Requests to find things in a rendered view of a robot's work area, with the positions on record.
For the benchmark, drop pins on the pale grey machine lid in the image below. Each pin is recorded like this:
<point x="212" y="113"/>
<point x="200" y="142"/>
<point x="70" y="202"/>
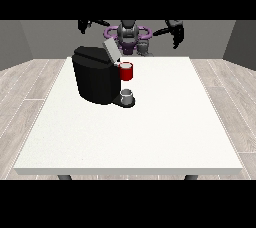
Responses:
<point x="112" y="49"/>

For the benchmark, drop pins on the grey robot trunk purple rings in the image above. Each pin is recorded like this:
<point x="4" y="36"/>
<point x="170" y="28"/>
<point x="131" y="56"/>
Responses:
<point x="127" y="33"/>

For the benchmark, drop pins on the small grey cup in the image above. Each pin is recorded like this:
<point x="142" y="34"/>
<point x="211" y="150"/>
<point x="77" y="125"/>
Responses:
<point x="126" y="97"/>

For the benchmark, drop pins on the black coffee machine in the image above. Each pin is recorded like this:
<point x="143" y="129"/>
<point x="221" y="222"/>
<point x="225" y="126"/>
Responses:
<point x="95" y="77"/>

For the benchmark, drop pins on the red pod holder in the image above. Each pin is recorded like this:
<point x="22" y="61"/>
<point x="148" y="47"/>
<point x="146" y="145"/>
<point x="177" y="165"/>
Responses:
<point x="126" y="72"/>

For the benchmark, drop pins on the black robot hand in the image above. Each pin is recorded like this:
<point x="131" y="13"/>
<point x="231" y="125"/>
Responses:
<point x="178" y="33"/>
<point x="83" y="25"/>

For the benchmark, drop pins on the small grey coffee pod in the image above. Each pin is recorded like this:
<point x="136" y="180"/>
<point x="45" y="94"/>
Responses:
<point x="143" y="48"/>

